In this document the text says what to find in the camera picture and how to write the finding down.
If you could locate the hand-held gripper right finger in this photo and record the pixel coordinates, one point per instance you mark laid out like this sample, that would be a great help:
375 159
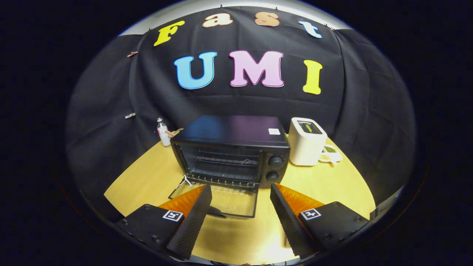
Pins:
286 221

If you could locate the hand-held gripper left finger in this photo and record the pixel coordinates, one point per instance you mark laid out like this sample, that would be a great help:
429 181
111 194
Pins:
194 221

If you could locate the black toaster oven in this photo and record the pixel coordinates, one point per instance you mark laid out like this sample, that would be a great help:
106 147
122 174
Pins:
229 129

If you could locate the white toaster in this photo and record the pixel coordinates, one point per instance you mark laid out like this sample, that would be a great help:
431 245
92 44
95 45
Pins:
305 147

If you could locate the white divided dish with beans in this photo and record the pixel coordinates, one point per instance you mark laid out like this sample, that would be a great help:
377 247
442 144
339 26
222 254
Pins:
329 149

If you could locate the small clear plastic bottle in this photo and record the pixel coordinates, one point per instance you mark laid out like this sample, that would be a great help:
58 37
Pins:
164 136

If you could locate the silver cloth clip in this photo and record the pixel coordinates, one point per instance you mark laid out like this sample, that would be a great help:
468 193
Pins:
129 115

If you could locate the red cloth clip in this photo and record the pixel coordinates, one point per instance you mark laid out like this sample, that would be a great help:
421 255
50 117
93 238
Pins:
132 54

